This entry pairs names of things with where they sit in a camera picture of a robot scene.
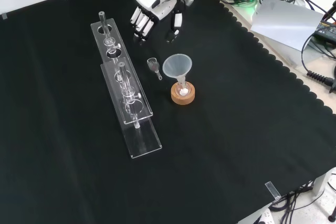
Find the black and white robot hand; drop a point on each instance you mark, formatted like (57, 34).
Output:
(162, 1)

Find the translucent plastic funnel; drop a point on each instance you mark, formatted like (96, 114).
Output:
(177, 64)

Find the small glass weighing funnel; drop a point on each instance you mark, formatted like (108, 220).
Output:
(153, 65)

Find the round-bottom glass flask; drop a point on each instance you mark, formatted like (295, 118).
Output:
(183, 92)

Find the clear funnel stand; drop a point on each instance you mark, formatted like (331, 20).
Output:
(143, 145)

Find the pale board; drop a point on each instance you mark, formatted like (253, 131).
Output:
(283, 22)

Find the black bench cloth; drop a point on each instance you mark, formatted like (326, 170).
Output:
(210, 142)

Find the black power adapter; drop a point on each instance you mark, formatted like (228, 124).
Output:
(325, 31)

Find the white power strip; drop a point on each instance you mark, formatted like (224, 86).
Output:
(265, 217)

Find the white bench frame leg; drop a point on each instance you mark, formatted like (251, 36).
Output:
(321, 182)

